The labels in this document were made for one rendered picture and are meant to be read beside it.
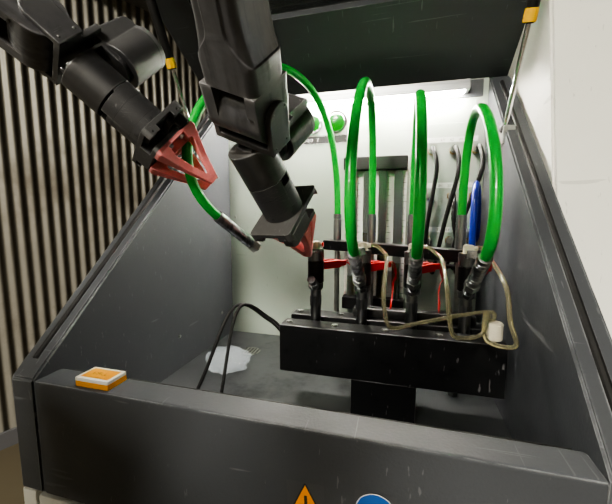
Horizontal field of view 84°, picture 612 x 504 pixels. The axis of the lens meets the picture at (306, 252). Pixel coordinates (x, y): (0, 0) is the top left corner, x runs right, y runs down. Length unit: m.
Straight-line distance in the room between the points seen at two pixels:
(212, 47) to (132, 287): 0.45
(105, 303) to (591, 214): 0.73
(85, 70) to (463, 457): 0.57
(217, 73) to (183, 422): 0.36
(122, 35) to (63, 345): 0.42
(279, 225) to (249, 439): 0.25
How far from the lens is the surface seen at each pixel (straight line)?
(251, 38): 0.34
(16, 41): 0.56
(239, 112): 0.38
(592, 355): 0.45
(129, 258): 0.66
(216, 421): 0.42
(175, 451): 0.48
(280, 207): 0.45
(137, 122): 0.50
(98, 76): 0.51
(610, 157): 0.66
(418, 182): 0.41
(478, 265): 0.47
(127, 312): 0.67
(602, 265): 0.62
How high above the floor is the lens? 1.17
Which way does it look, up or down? 7 degrees down
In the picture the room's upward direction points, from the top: straight up
